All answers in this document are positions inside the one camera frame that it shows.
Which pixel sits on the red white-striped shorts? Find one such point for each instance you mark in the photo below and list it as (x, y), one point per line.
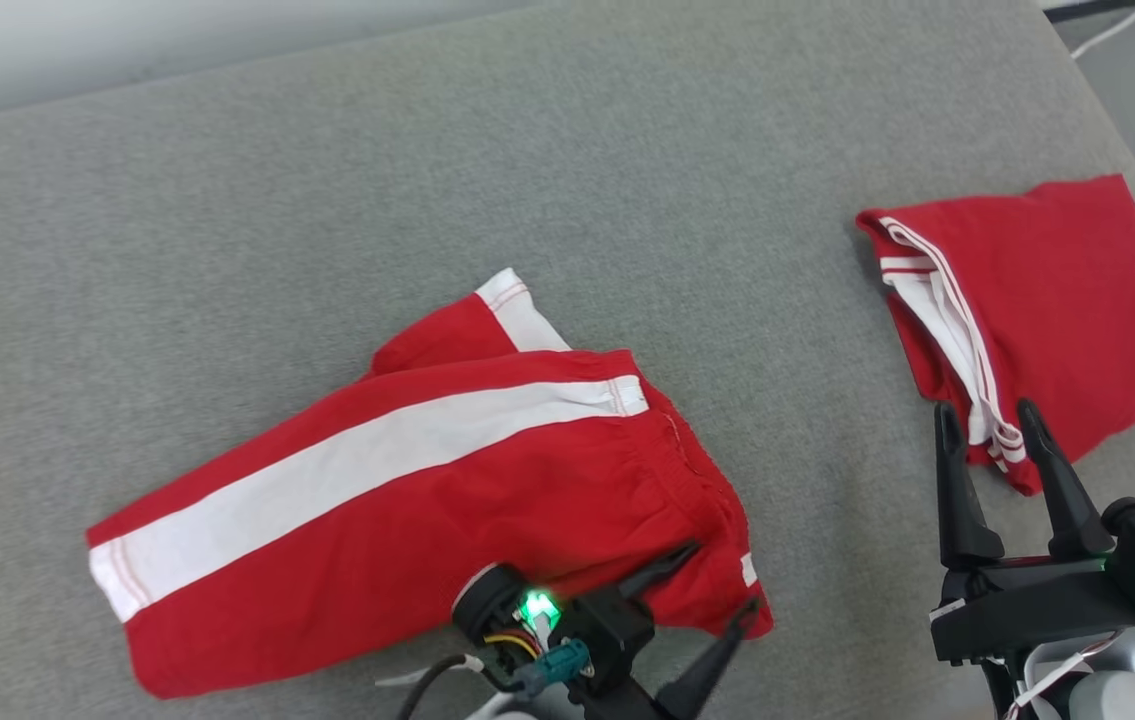
(427, 520)

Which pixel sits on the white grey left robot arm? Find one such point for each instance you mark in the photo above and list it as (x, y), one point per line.
(482, 610)

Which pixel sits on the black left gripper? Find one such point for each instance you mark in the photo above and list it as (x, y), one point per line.
(622, 705)

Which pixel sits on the teal left camera connector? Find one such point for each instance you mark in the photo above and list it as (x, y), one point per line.
(557, 665)

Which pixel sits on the red white basketball jersey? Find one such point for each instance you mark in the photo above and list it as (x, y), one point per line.
(1077, 300)

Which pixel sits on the grey fabric sofa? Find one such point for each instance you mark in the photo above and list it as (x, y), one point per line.
(327, 180)

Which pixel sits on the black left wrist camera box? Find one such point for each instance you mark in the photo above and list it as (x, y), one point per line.
(607, 630)

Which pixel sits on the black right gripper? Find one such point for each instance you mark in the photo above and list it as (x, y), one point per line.
(1027, 610)

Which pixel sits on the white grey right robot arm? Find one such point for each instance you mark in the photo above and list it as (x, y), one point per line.
(1117, 695)

